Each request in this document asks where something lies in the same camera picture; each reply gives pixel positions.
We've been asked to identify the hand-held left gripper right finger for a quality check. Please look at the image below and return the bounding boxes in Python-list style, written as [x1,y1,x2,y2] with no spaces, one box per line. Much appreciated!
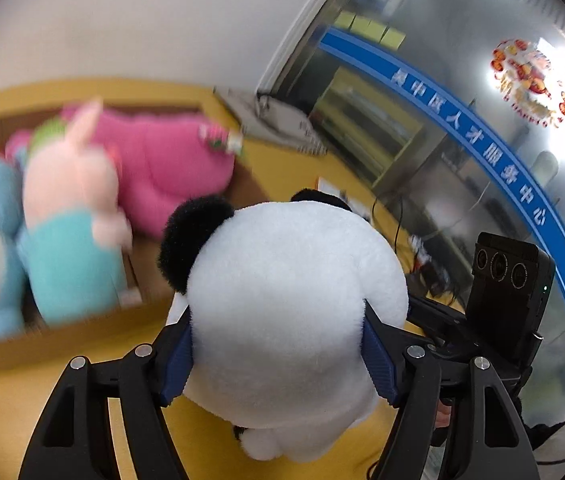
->
[361,300,541,480]

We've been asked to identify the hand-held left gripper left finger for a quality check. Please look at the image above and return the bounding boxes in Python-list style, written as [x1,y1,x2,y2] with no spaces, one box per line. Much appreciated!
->
[18,322,194,480]

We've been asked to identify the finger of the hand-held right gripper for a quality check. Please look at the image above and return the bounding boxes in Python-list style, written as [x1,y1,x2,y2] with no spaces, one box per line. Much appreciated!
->
[407,294,469,358]

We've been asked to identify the brown cardboard box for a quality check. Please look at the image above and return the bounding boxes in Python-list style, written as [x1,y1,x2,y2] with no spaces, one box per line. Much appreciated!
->
[0,87,273,376]

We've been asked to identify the panda plush toy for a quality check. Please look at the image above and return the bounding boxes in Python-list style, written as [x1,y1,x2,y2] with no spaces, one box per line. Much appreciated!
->
[158,187,411,462]

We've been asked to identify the pink pig plush toy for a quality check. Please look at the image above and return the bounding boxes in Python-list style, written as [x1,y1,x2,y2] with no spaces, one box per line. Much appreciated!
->
[15,100,143,323]

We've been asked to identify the pink bear plush toy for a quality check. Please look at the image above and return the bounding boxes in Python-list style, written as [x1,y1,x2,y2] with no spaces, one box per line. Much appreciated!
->
[5,110,246,241]

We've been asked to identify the person's right hand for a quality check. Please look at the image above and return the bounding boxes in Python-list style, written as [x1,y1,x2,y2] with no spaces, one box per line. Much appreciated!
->
[433,396,453,431]

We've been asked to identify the blue window banner stripe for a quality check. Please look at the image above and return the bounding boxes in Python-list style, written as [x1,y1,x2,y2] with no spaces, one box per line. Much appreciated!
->
[319,27,565,403]

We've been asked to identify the shelf behind glass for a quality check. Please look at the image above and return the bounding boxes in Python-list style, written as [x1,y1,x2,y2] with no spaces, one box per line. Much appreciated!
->
[307,65,428,191]

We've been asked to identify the red window sticker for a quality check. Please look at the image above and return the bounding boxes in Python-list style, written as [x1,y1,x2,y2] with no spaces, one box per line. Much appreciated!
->
[490,37,565,128]

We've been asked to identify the grey crumpled sheet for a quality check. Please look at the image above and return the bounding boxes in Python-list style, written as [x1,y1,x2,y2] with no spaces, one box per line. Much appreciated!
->
[215,87,326,158]

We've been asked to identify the black cable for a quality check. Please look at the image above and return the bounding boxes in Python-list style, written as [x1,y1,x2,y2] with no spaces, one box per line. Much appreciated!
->
[367,192,406,273]

